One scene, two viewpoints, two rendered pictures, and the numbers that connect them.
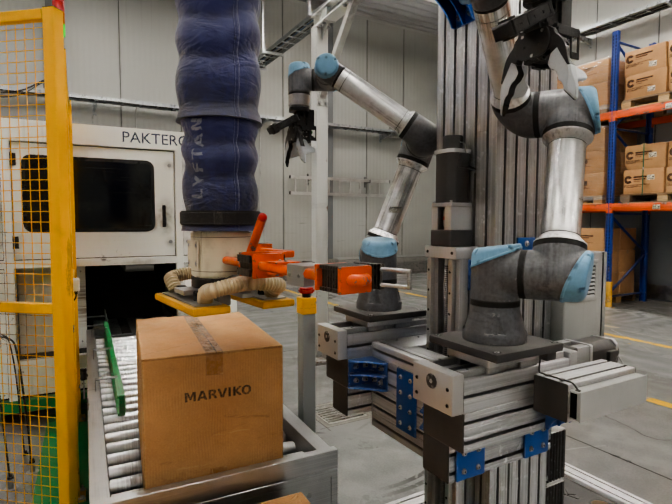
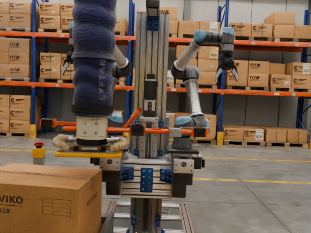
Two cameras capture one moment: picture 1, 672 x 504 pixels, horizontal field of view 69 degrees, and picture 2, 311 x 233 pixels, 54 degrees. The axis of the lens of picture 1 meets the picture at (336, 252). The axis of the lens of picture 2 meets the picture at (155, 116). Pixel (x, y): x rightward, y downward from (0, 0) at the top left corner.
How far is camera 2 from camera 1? 1.65 m
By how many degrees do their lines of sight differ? 60
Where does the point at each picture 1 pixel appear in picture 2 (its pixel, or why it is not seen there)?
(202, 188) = (104, 95)
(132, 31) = not seen: outside the picture
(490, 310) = (187, 138)
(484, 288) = not seen: hidden behind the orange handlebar
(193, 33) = (106, 17)
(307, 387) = not seen: hidden behind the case
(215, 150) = (109, 76)
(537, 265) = (198, 123)
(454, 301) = (155, 137)
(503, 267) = (190, 124)
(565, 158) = (195, 88)
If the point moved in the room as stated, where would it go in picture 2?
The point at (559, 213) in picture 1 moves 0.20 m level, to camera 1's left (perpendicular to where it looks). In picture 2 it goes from (198, 106) to (187, 107)
